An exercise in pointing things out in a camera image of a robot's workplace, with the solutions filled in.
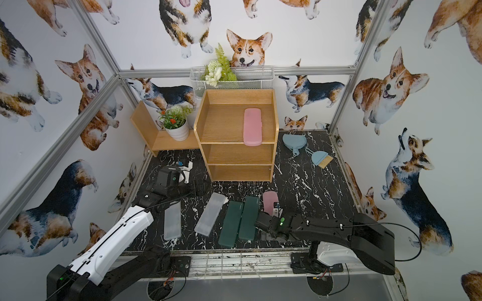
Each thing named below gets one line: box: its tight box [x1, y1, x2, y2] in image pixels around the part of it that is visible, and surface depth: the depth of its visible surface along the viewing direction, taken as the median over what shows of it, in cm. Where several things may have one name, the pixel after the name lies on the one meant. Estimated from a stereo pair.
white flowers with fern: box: [200, 42, 238, 88], surface depth 82 cm
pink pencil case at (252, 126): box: [243, 107, 263, 147], surface depth 80 cm
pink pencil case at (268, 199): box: [262, 190, 280, 216], surface depth 94 cm
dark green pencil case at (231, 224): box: [218, 200, 244, 248], surface depth 85 cm
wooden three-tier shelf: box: [193, 89, 280, 183], surface depth 88 cm
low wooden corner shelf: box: [130, 100, 200, 158], surface depth 109 cm
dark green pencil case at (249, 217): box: [238, 195, 260, 241], surface depth 88 cm
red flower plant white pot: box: [158, 104, 194, 142], surface depth 102 cm
